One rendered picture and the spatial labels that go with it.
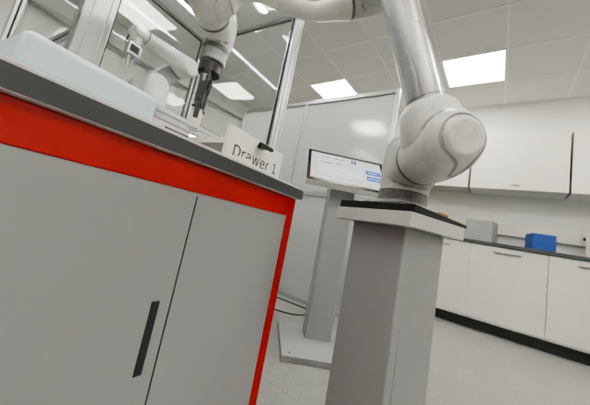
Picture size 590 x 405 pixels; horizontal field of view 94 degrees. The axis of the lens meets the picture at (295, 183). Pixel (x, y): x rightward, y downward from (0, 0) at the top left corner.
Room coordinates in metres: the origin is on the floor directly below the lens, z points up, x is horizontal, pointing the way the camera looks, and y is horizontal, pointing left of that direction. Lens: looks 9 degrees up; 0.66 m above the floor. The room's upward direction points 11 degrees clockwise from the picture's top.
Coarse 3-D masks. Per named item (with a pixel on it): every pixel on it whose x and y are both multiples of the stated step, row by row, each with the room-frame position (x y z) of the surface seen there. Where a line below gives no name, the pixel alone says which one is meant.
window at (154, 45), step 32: (128, 0) 0.81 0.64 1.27; (160, 0) 0.88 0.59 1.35; (128, 32) 0.83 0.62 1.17; (160, 32) 0.91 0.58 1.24; (192, 32) 1.01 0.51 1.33; (256, 32) 1.28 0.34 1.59; (288, 32) 1.49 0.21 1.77; (128, 64) 0.85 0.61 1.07; (160, 64) 0.93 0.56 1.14; (192, 64) 1.04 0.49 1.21; (256, 64) 1.33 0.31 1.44; (160, 96) 0.96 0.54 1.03; (192, 96) 1.07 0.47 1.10; (224, 96) 1.20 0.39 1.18; (256, 96) 1.37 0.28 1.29; (224, 128) 1.24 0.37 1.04; (256, 128) 1.42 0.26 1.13
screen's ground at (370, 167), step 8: (312, 152) 1.80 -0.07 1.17; (312, 160) 1.74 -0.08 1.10; (320, 160) 1.76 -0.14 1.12; (328, 160) 1.77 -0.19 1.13; (352, 160) 1.82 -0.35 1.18; (312, 168) 1.69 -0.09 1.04; (344, 168) 1.75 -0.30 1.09; (368, 168) 1.80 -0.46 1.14; (376, 168) 1.81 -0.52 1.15; (312, 176) 1.64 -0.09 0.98; (336, 176) 1.68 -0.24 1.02; (368, 176) 1.74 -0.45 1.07; (360, 184) 1.67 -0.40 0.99; (368, 184) 1.68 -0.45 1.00; (376, 184) 1.70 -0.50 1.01
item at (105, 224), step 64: (0, 64) 0.23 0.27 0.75; (0, 128) 0.25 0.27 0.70; (64, 128) 0.29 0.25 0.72; (128, 128) 0.33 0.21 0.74; (0, 192) 0.26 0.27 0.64; (64, 192) 0.30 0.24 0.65; (128, 192) 0.36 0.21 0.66; (192, 192) 0.44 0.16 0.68; (256, 192) 0.57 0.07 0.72; (0, 256) 0.28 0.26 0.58; (64, 256) 0.32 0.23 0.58; (128, 256) 0.38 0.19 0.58; (192, 256) 0.46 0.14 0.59; (256, 256) 0.61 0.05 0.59; (0, 320) 0.29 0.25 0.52; (64, 320) 0.33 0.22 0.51; (128, 320) 0.40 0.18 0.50; (192, 320) 0.49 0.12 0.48; (256, 320) 0.65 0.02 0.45; (0, 384) 0.30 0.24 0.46; (64, 384) 0.35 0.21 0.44; (128, 384) 0.42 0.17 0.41; (192, 384) 0.52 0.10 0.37; (256, 384) 0.69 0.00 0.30
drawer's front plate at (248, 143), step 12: (228, 132) 0.81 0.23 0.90; (240, 132) 0.84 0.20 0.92; (228, 144) 0.81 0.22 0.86; (240, 144) 0.85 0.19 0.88; (252, 144) 0.90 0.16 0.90; (252, 156) 0.91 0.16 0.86; (264, 156) 0.96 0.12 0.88; (276, 156) 1.02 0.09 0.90; (264, 168) 0.97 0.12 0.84; (276, 168) 1.03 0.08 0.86
